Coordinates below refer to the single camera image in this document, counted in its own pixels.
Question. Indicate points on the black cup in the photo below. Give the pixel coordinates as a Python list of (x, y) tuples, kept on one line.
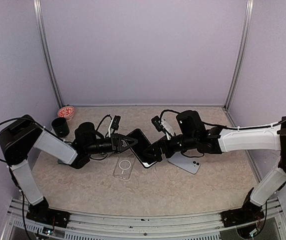
[(60, 127)]

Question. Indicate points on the teal green phone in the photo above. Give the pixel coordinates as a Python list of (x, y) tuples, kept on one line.
[(60, 162)]

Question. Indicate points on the front aluminium rail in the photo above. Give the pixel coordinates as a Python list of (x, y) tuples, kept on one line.
[(200, 226)]

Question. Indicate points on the right aluminium frame post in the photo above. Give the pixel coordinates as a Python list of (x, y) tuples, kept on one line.
[(240, 54)]

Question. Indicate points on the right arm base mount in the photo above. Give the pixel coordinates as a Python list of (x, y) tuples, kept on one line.
[(241, 216)]

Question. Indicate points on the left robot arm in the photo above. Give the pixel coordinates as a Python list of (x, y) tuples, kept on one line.
[(25, 134)]

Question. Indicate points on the red white patterned bowl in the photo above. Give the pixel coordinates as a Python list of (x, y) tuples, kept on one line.
[(66, 112)]

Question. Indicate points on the black phone with silver edge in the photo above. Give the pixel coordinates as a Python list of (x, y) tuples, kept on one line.
[(138, 149)]

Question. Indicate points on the aluminium frame post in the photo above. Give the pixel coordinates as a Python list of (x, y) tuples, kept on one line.
[(46, 53), (240, 54)]

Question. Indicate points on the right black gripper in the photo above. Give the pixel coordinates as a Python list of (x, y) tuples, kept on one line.
[(163, 144)]

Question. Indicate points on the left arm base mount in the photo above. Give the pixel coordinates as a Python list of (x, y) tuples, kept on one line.
[(53, 217)]

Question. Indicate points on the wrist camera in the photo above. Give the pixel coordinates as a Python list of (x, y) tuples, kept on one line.
[(115, 122), (156, 121)]

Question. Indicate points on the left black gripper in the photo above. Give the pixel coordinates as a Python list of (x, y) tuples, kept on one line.
[(119, 138)]

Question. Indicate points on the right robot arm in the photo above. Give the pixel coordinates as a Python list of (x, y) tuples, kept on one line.
[(222, 139)]

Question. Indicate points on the clear magsafe phone case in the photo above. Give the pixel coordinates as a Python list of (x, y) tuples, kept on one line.
[(124, 166)]

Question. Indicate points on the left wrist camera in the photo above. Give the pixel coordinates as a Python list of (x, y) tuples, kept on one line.
[(115, 122)]

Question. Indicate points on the left aluminium frame post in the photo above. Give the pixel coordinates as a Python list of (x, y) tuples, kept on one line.
[(46, 53)]

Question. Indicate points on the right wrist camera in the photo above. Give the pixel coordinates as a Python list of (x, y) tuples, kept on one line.
[(156, 121)]

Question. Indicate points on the frosted clear phone case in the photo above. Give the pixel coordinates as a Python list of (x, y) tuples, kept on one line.
[(105, 155)]

